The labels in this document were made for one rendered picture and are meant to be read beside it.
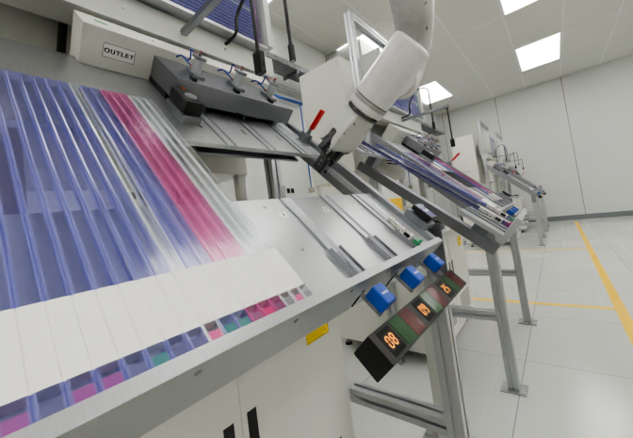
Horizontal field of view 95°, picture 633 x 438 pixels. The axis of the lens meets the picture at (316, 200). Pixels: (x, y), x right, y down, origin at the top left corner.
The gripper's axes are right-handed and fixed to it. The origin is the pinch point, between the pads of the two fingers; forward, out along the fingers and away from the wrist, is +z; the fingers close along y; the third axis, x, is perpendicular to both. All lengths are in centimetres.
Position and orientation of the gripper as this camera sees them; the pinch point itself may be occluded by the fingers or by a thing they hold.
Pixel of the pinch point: (324, 163)
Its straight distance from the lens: 72.2
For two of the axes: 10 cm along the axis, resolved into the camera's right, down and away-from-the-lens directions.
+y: -6.3, 0.5, -7.7
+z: -5.4, 6.9, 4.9
